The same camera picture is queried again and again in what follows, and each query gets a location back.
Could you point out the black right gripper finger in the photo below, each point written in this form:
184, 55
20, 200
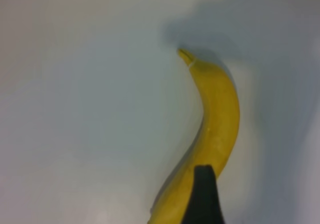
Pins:
205, 199

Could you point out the yellow banana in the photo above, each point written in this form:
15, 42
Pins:
220, 108

